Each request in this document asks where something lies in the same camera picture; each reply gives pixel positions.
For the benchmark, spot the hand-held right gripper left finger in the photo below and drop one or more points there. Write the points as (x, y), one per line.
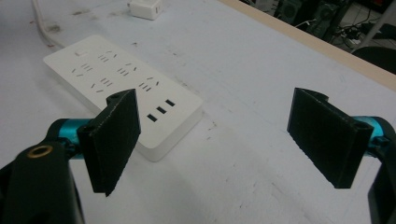
(110, 143)

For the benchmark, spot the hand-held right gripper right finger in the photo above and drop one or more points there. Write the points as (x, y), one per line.
(330, 137)

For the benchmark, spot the white power strip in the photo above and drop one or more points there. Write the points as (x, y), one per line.
(124, 90)

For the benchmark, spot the white plug adapter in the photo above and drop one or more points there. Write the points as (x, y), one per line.
(146, 8)

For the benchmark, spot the black round object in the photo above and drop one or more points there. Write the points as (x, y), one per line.
(376, 59)

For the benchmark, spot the white metal stand leg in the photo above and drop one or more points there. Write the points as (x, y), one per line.
(375, 26)

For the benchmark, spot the dark electronic equipment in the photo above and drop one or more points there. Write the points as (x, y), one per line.
(314, 17)

